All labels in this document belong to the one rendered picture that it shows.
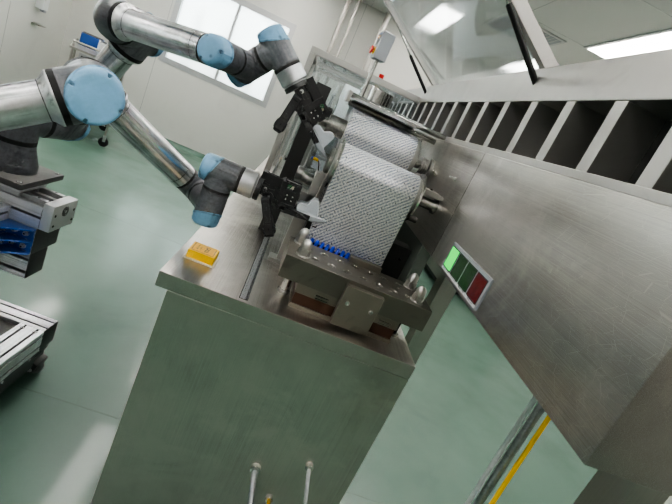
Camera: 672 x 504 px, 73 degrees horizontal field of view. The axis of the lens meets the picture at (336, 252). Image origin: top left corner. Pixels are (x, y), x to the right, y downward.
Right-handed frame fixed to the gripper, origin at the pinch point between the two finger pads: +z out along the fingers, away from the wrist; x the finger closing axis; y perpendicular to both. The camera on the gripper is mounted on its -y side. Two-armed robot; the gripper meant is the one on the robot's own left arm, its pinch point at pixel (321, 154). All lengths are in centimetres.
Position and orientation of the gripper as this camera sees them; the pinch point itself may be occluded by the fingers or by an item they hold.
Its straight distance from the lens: 133.6
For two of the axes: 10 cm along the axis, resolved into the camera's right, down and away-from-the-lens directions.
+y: 9.0, -4.3, -1.0
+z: 4.4, 8.5, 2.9
